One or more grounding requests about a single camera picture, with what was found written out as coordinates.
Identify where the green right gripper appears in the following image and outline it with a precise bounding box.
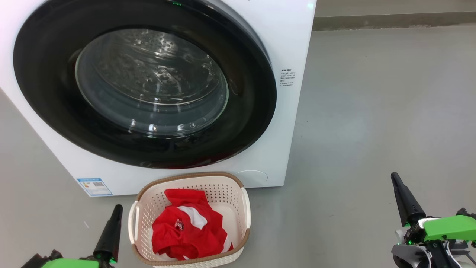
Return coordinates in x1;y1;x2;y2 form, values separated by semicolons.
390;172;476;245

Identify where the red and white jersey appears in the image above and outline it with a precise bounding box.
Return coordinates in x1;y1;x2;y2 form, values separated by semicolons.
151;189;234;261

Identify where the round drain filter cover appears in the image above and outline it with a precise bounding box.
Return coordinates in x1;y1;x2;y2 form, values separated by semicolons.
234;170;268;186

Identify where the cream perforated laundry basket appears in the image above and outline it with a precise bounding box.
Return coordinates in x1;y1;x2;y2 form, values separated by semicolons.
128;172;251;268

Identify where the white washing machine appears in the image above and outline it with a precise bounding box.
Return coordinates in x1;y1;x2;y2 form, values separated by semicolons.
0;0;317;197

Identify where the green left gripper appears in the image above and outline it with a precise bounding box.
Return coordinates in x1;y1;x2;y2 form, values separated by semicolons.
39;204;123;268

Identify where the blue energy label sticker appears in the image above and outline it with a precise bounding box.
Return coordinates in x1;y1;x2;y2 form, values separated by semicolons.
77;178;113;197

